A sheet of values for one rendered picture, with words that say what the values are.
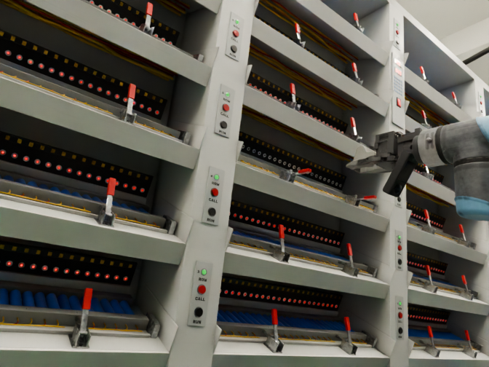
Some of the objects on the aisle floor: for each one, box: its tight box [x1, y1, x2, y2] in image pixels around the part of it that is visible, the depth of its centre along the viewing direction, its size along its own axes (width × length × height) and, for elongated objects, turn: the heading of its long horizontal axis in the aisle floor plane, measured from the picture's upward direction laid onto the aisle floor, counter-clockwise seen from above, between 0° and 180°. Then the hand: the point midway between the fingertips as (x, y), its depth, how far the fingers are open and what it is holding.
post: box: [337, 0, 409, 367], centre depth 133 cm, size 20×9×181 cm, turn 57°
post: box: [434, 74, 489, 342], centre depth 172 cm, size 20×9×181 cm, turn 57°
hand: (354, 170), depth 110 cm, fingers open, 3 cm apart
